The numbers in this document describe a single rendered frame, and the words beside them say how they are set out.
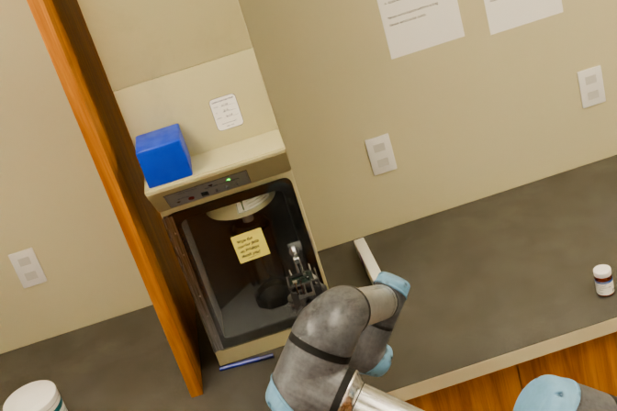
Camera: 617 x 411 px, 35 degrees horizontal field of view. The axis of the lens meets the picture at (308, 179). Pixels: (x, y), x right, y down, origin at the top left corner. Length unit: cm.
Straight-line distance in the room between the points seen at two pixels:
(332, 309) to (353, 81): 111
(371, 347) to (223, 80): 66
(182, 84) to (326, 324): 73
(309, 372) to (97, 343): 122
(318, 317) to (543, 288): 91
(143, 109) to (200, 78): 14
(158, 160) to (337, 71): 73
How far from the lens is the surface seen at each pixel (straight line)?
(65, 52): 210
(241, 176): 220
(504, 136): 288
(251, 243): 235
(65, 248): 284
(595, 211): 275
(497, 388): 240
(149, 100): 220
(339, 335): 170
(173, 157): 214
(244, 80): 220
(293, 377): 171
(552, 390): 170
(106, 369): 271
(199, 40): 216
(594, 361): 245
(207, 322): 245
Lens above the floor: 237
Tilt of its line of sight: 26 degrees down
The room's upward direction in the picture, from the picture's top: 17 degrees counter-clockwise
